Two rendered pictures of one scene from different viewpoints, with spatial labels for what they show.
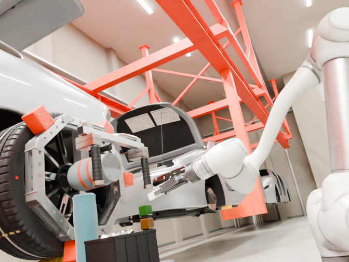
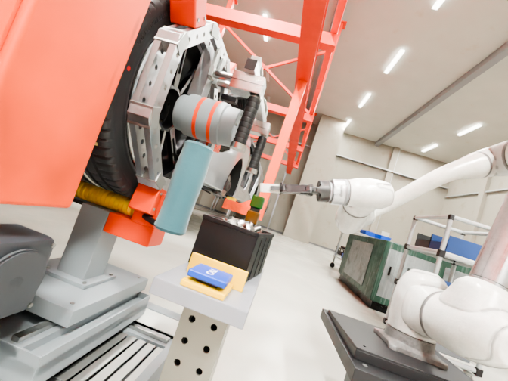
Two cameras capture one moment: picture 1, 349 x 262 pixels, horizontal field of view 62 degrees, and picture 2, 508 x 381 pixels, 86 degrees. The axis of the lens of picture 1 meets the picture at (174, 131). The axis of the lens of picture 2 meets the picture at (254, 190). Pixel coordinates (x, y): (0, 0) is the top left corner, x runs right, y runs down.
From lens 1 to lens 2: 57 cm
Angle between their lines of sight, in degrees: 22
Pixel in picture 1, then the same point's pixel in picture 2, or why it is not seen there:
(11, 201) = not seen: hidden behind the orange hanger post
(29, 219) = (117, 135)
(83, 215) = (193, 172)
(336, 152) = (497, 262)
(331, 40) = not seen: outside the picture
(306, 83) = (478, 172)
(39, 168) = (168, 77)
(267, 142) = (400, 201)
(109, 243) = (248, 239)
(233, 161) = (376, 206)
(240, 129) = (283, 141)
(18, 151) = (146, 30)
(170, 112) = not seen: hidden behind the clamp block
